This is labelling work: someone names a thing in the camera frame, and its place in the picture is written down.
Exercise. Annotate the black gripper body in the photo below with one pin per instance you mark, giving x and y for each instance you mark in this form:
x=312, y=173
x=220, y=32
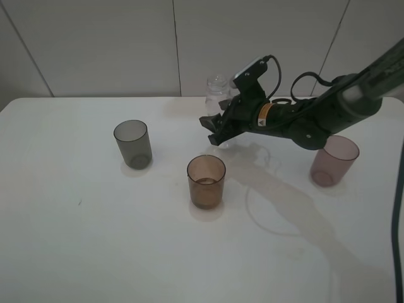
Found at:
x=242, y=113

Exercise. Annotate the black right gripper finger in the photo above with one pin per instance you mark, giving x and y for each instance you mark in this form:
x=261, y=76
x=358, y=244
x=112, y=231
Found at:
x=220, y=135

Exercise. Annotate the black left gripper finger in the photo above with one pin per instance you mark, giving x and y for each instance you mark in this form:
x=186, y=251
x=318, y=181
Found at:
x=212, y=123

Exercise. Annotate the clear plastic water bottle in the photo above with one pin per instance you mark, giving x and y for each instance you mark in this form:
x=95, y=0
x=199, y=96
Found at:
x=217, y=89

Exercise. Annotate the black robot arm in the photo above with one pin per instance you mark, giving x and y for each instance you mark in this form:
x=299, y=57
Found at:
x=308, y=122

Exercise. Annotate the brown translucent plastic cup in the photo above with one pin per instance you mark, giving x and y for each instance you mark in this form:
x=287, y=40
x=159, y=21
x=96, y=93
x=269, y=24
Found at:
x=206, y=177

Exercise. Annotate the grey translucent plastic cup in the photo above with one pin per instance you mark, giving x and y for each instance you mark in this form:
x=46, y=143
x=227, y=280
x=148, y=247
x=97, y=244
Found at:
x=134, y=144

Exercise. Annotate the pink translucent plastic cup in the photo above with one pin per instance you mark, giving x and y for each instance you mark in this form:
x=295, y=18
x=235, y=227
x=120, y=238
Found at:
x=333, y=161

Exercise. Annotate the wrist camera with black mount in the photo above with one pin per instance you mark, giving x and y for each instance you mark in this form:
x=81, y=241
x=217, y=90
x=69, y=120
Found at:
x=246, y=80

